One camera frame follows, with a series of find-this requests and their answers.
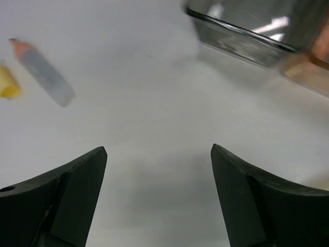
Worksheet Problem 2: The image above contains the yellow highlighter pen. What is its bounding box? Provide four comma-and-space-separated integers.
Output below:
0, 61, 22, 99

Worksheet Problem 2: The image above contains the clear orange-tipped highlighter pen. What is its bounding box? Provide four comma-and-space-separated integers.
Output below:
9, 38, 75, 107

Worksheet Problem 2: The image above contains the smoky grey plastic container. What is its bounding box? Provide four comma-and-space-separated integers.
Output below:
184, 1, 328, 67

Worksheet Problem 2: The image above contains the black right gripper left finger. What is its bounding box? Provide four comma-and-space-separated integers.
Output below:
1, 147, 107, 246

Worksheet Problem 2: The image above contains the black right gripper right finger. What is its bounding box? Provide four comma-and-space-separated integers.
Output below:
211, 144, 328, 246

